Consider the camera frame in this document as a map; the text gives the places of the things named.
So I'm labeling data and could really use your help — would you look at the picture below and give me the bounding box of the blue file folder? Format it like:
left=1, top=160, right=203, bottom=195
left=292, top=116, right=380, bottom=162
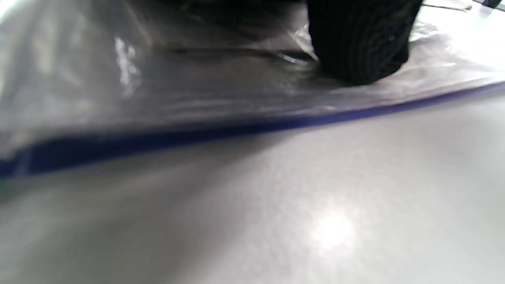
left=0, top=0, right=505, bottom=178

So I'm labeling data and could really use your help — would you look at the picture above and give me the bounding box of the person's left hand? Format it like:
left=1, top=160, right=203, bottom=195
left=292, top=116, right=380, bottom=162
left=306, top=0, right=425, bottom=85

